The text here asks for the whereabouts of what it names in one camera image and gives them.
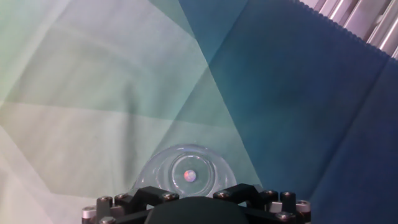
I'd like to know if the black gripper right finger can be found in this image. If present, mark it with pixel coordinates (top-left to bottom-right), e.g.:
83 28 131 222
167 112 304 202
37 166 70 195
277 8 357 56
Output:
213 182 312 224

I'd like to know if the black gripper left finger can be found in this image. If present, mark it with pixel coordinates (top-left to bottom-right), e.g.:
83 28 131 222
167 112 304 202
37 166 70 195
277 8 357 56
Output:
81 185 180 224

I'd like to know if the clear plastic cup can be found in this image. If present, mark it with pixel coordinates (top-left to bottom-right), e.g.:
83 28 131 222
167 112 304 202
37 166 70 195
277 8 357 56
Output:
132 143 238 200

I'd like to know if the blue green white cloth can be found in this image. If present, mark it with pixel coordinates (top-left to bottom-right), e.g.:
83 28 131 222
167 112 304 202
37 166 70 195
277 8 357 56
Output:
0 0 398 224

